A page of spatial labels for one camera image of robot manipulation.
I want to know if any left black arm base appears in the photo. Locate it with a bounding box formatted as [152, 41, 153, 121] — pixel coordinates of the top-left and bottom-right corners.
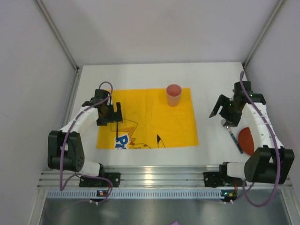
[79, 172, 121, 188]

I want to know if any perforated cable duct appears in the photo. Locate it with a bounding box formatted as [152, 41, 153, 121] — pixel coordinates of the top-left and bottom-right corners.
[46, 189, 240, 199]

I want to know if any fork with dark handle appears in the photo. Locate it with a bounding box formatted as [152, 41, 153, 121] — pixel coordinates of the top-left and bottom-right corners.
[115, 121, 119, 142]

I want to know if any red plastic plate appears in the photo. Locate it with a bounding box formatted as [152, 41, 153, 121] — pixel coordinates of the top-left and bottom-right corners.
[238, 127, 255, 156]

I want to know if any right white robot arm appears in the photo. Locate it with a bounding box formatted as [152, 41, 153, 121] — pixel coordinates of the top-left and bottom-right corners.
[210, 81, 295, 184]

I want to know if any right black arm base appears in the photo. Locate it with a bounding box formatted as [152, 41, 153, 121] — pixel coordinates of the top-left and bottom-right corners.
[203, 172, 243, 188]

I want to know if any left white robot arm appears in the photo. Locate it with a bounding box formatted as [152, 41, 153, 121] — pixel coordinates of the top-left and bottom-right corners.
[47, 89, 122, 177]

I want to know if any aluminium mounting rail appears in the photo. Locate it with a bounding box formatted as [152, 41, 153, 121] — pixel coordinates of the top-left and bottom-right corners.
[37, 165, 219, 189]

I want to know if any pink plastic cup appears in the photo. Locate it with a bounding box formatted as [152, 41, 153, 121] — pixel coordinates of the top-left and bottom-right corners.
[166, 84, 182, 107]

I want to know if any yellow cartoon placemat cloth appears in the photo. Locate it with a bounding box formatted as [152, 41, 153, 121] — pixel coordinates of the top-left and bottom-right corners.
[96, 88, 199, 150]

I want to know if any spoon with teal handle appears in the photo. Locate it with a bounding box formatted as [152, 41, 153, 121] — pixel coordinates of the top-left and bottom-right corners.
[221, 119, 243, 154]

